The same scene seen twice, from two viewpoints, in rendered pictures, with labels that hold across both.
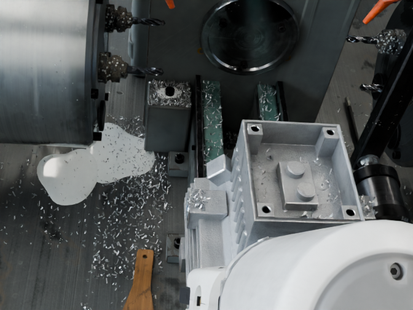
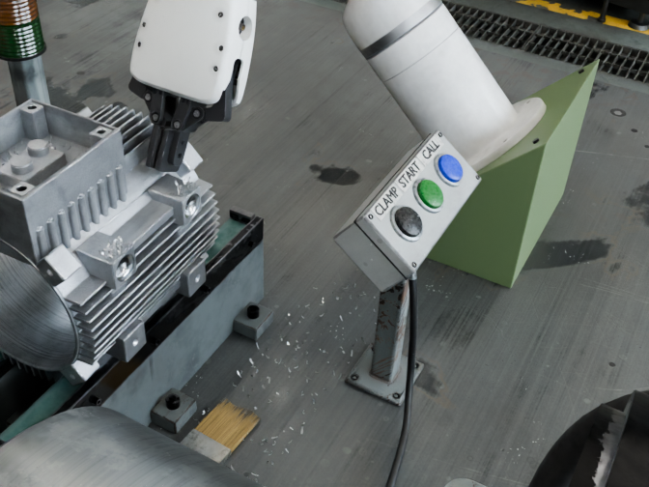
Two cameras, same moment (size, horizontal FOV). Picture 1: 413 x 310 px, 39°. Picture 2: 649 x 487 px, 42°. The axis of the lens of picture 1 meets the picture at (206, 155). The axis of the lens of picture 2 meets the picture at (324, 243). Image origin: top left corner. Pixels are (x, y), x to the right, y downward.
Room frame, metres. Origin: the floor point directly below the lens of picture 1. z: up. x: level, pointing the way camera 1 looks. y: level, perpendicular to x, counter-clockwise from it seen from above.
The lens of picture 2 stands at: (0.69, 0.46, 1.55)
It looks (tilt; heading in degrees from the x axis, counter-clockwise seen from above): 40 degrees down; 216
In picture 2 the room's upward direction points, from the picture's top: 3 degrees clockwise
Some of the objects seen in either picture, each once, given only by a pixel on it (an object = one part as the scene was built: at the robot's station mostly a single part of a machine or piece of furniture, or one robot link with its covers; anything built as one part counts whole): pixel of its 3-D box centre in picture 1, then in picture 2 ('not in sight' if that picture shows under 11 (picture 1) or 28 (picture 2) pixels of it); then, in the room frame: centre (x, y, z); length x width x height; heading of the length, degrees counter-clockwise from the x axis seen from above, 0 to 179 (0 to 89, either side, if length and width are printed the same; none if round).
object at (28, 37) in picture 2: not in sight; (16, 33); (0.14, -0.43, 1.05); 0.06 x 0.06 x 0.04
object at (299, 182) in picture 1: (291, 191); (34, 180); (0.36, -0.09, 1.11); 0.12 x 0.11 x 0.07; 11
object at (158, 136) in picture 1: (167, 115); not in sight; (0.67, 0.07, 0.86); 0.07 x 0.06 x 0.12; 99
